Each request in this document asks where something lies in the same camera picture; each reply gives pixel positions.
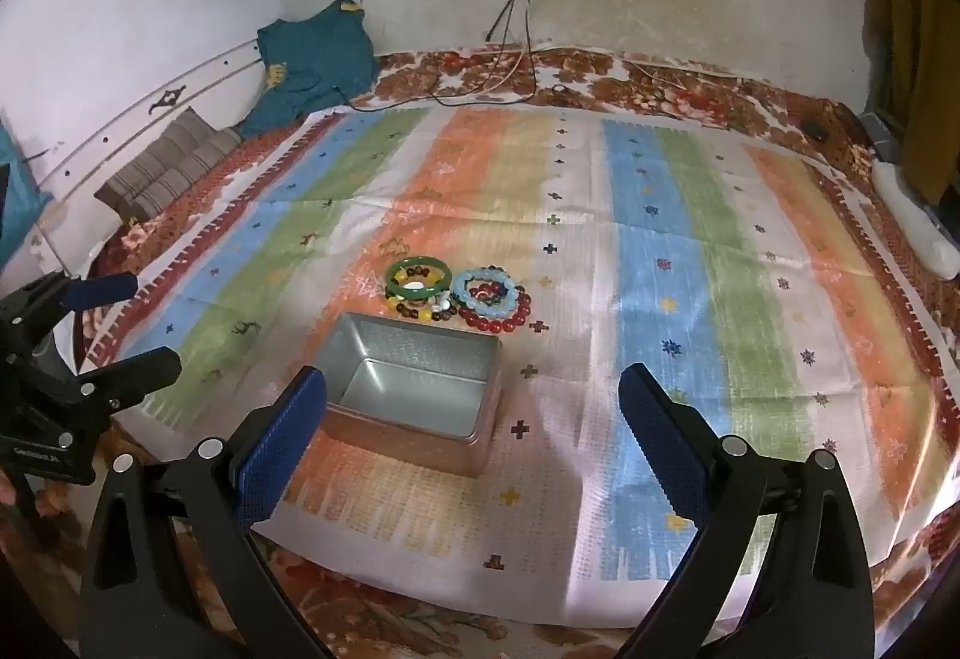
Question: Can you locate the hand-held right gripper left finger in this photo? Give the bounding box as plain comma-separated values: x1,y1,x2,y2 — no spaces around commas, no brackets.
79,365,331,659

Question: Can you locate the green jade bangle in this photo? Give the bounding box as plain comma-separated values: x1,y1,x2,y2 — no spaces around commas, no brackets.
385,257,455,300

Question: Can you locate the yellow hanging cloth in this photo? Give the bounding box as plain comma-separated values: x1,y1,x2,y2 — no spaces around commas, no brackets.
864,0,960,206

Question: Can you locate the yellow and black bead bracelet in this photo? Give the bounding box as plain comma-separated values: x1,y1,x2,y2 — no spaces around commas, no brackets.
386,293,460,325

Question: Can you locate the rectangular metal tin box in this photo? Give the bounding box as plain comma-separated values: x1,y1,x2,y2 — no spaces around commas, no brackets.
319,311,503,478

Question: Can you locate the white bolster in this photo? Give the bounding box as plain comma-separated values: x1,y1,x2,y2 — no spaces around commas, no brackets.
870,160,960,281

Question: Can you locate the light blue bead bracelet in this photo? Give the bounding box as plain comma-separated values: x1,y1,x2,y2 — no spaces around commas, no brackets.
451,266,521,315

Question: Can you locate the striped colourful cloth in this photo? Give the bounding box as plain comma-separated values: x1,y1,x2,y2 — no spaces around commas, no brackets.
86,104,950,630

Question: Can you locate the striped brown pillow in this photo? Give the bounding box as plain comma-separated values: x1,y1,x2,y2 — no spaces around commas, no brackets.
94,107,242,223

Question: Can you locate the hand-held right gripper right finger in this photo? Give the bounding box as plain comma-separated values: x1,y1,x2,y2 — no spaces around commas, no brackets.
616,363,877,659

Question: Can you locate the teal garment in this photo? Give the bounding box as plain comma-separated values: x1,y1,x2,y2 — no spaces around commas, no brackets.
238,0,380,139

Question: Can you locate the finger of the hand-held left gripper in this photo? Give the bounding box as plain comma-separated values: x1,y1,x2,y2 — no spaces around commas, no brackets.
0,271,140,339
73,348,183,420

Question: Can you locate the floral bed sheet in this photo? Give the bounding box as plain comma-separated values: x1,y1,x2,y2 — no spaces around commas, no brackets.
0,47,960,659

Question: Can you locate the teal cloth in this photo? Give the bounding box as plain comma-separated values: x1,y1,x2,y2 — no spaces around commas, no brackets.
0,122,55,270

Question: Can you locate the white cable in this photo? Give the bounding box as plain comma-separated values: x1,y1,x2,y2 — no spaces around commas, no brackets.
472,0,560,99

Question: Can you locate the red bead bracelet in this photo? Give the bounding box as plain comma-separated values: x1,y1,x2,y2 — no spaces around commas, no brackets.
459,287,533,336

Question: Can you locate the long black cable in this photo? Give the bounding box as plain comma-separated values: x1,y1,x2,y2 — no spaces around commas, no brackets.
330,0,542,111

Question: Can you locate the white bed headboard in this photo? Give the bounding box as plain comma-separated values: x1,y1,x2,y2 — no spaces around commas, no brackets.
30,35,263,277

